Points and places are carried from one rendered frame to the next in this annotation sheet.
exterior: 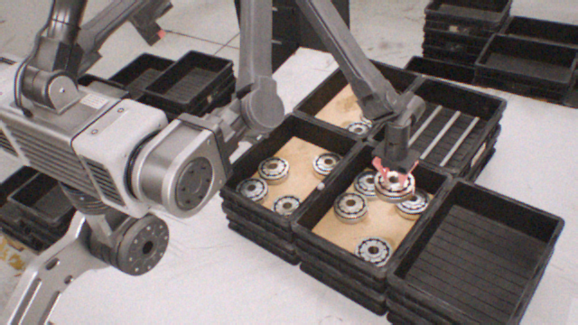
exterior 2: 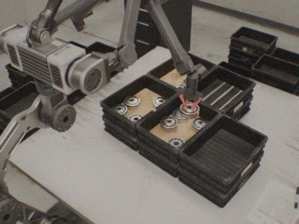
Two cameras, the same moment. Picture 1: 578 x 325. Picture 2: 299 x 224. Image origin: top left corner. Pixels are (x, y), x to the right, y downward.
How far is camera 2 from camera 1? 0.54 m
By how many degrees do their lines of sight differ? 4
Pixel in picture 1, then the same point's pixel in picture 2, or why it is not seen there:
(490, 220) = (237, 137)
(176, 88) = not seen: hidden behind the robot
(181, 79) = not seen: hidden behind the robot
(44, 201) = (9, 110)
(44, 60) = (41, 24)
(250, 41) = (126, 27)
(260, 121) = (125, 60)
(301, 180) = (145, 108)
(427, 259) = (202, 151)
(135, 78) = not seen: hidden behind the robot
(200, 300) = (85, 161)
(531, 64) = (281, 73)
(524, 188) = (260, 128)
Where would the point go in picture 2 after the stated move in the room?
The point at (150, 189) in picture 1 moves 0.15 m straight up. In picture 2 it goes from (75, 79) to (68, 44)
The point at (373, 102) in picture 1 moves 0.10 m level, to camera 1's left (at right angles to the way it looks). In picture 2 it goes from (181, 65) to (160, 65)
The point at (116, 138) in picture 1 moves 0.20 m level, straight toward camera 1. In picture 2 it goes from (64, 57) to (77, 84)
